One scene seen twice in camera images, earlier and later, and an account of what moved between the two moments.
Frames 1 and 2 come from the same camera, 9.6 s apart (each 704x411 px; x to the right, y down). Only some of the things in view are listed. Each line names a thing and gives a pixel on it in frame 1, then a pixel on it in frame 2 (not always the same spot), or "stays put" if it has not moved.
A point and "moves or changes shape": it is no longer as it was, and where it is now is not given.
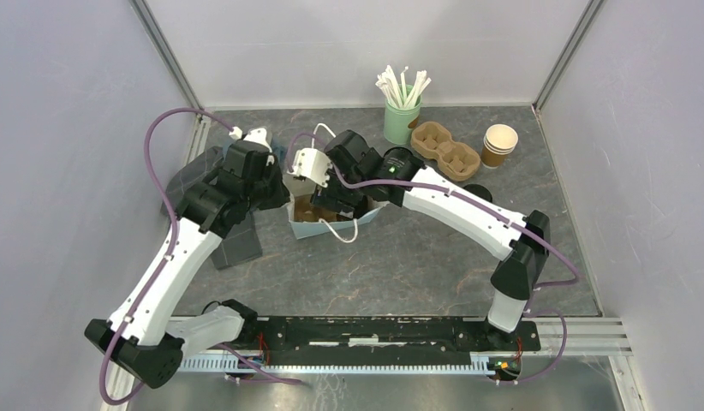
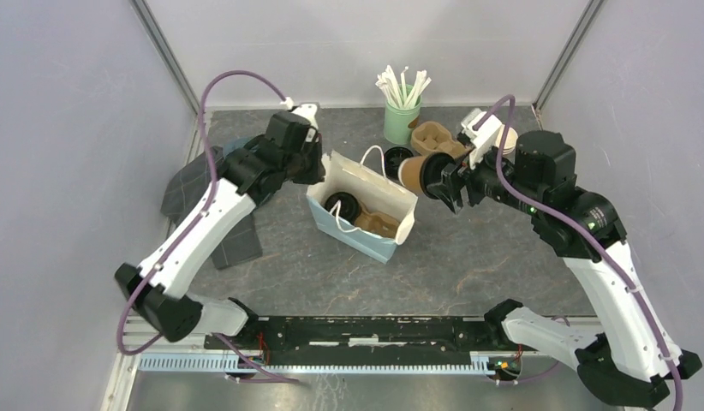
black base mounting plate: x=366 y=341 stays put
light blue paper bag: x=345 y=229 moves or changes shape
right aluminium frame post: x=580 y=32 stays put
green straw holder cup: x=400 y=123 stays put
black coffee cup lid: x=480 y=191 moves or changes shape
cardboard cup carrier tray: x=306 y=211 to x=378 y=223
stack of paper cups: x=498 y=142 stays put
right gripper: x=327 y=198 to x=451 y=195
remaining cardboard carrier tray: x=456 y=161 stays put
